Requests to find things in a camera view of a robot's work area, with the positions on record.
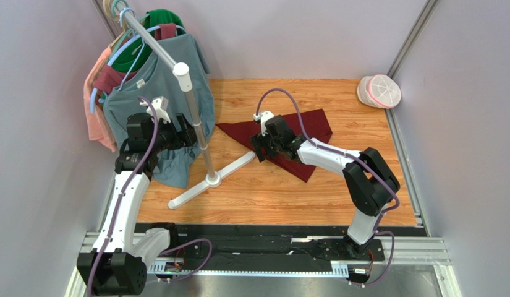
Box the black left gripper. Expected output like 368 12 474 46
148 113 201 154

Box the dark red cloth napkin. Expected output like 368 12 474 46
217 109 333 183

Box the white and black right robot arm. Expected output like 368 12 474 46
250 111 400 258

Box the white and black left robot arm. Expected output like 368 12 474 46
77 113 197 296

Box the silver and white clothes rack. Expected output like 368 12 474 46
107 1 255 210

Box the blue-grey t-shirt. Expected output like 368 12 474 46
102 33 216 189

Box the pink t-shirt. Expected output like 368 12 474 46
83 46 117 152

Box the dark red t-shirt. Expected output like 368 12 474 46
93 38 152 95

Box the light blue clothes hanger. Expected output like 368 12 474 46
89 7 187 115

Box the green t-shirt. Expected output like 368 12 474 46
111 9 187 73

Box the white and pink mesh bag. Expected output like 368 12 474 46
357 74 402 109

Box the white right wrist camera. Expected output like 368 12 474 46
253 110 274 136

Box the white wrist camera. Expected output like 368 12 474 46
253 110 274 136
140 96 171 124

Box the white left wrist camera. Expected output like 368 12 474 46
140 96 171 124

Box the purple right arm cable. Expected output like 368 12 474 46
255 88 401 288

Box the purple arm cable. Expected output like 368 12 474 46
255 88 401 288
85 95 213 297

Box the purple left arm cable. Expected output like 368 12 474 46
85 95 213 297

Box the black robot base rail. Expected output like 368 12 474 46
100 222 428 285

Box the aluminium frame post right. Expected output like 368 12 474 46
387 0 440 79

